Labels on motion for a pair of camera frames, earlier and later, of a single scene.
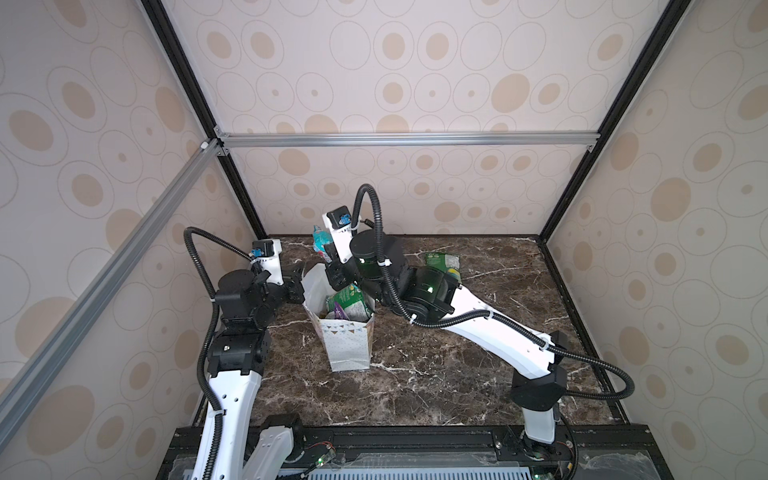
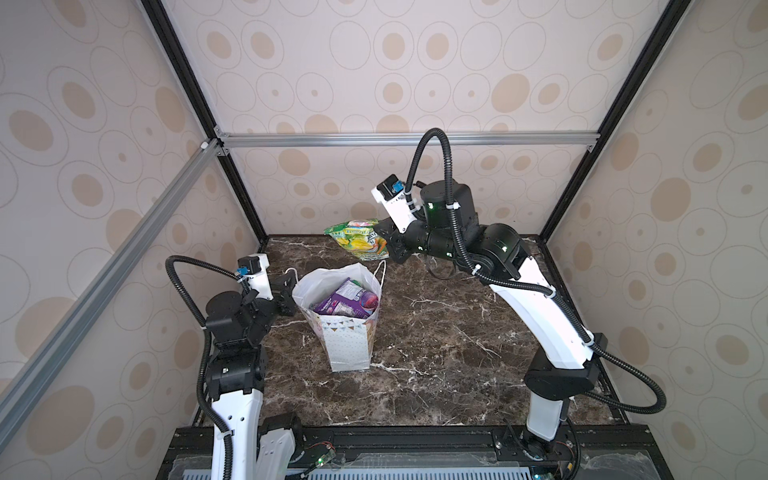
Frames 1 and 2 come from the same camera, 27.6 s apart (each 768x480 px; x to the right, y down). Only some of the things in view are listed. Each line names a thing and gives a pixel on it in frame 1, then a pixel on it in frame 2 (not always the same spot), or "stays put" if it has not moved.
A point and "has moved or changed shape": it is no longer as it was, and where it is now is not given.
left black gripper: [295, 287] stays put
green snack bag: [446, 262] has moved or changed shape
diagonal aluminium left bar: [41, 367] stays put
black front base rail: [445, 452] stays put
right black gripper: [333, 277] to [391, 237]
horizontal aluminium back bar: [405, 139] stays put
